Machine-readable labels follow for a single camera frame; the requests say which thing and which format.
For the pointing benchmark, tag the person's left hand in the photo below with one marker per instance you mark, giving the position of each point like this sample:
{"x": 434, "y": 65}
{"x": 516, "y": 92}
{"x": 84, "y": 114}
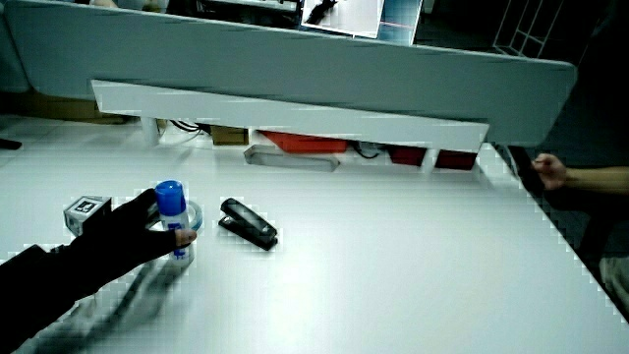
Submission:
{"x": 118, "y": 241}

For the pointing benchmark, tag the blue-capped white glue bottle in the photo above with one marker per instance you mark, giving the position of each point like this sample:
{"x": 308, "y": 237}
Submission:
{"x": 172, "y": 204}

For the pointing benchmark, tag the another person's forearm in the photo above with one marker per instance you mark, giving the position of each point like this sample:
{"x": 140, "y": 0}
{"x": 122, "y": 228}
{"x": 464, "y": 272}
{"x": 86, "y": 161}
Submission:
{"x": 597, "y": 179}

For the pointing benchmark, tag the person's left forearm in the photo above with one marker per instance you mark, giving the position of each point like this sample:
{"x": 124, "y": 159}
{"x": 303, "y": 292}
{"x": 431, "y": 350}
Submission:
{"x": 29, "y": 290}

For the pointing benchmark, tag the clear tape roll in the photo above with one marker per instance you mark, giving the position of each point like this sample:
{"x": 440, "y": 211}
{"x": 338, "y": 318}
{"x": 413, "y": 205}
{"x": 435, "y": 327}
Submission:
{"x": 196, "y": 216}

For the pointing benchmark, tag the black stapler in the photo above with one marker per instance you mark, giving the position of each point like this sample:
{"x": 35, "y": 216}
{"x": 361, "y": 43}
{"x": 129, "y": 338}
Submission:
{"x": 248, "y": 223}

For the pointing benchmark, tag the large cardboard box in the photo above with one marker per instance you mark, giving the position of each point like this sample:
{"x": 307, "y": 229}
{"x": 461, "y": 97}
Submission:
{"x": 69, "y": 108}

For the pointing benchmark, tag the black object at desk edge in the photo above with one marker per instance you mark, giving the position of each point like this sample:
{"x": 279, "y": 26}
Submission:
{"x": 9, "y": 144}

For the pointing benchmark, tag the small cardboard box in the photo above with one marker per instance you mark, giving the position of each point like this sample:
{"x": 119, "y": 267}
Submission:
{"x": 229, "y": 135}

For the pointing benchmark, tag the clear plastic tray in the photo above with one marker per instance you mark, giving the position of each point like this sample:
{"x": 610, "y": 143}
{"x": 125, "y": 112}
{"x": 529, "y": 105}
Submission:
{"x": 290, "y": 158}

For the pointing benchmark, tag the orange box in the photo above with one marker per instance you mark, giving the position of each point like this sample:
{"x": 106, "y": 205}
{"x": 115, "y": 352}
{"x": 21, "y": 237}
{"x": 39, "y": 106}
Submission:
{"x": 304, "y": 142}

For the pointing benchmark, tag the white desk shelf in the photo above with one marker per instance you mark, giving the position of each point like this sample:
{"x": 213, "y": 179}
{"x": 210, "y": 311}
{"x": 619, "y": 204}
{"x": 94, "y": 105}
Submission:
{"x": 295, "y": 118}

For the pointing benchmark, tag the grey desk divider panel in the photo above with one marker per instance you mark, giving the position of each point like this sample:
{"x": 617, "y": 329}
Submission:
{"x": 295, "y": 69}

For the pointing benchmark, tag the dark red box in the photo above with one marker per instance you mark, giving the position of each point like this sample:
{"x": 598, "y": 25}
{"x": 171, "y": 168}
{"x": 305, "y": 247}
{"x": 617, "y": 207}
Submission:
{"x": 407, "y": 155}
{"x": 456, "y": 159}

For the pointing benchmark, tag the computer monitor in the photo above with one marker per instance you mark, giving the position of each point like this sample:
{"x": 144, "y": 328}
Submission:
{"x": 361, "y": 17}

